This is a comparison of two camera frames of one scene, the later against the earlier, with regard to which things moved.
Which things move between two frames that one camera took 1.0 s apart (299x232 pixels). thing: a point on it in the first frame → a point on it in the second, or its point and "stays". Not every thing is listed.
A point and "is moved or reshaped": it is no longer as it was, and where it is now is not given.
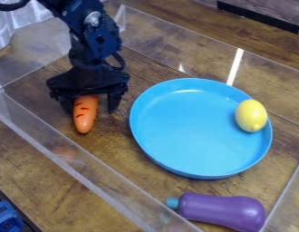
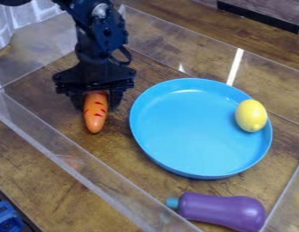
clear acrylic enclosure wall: (264, 83) stays
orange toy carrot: (84, 112) is moved or reshaped
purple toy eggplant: (240, 213) stays
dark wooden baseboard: (257, 16) stays
